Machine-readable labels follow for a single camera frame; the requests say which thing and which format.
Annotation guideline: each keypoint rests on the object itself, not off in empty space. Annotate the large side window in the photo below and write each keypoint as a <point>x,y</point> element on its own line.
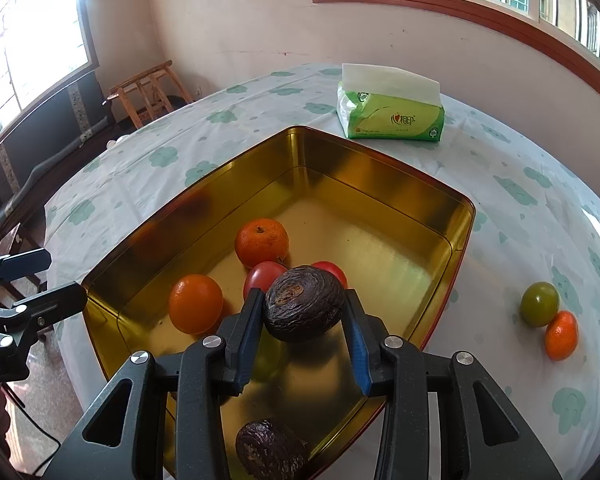
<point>42,44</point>

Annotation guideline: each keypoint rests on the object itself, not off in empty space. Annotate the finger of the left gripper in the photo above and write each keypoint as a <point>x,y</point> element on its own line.
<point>43,310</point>
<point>17,266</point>

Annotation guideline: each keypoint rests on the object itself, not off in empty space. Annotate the dark sofa bench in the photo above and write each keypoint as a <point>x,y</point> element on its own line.
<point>73,126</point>

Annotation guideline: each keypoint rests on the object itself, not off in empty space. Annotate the dark passion fruit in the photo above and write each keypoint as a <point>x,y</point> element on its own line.
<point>303,303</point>
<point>269,449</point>

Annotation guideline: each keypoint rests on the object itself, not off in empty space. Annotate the green tissue pack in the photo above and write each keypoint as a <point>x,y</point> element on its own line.
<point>382,102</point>

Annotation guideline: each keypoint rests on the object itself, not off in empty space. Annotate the orange mandarin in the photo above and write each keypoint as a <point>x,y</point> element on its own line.
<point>261,240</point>
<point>195,304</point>
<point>561,336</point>

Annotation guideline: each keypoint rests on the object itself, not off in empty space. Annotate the wooden stool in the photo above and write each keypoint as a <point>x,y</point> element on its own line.
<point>143,96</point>

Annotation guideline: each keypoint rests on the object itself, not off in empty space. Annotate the cloud pattern tablecloth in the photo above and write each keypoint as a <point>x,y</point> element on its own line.
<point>536,221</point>

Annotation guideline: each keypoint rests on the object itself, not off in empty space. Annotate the green tomato on table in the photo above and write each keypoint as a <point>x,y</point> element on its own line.
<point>539,304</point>

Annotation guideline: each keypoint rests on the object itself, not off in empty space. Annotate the gold maroon toffee tin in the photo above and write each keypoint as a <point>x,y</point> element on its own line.
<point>398,234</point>

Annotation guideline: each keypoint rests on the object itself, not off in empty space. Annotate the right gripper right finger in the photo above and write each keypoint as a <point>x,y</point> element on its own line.
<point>482,434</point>

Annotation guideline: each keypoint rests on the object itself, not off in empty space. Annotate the large red tomato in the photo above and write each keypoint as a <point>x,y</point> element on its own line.
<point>262,275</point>

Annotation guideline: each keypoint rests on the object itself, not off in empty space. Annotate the small red tomato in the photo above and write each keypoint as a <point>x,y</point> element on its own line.
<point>332,269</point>

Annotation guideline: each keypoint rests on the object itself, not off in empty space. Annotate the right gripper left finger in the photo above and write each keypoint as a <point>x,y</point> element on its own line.
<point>121,434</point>

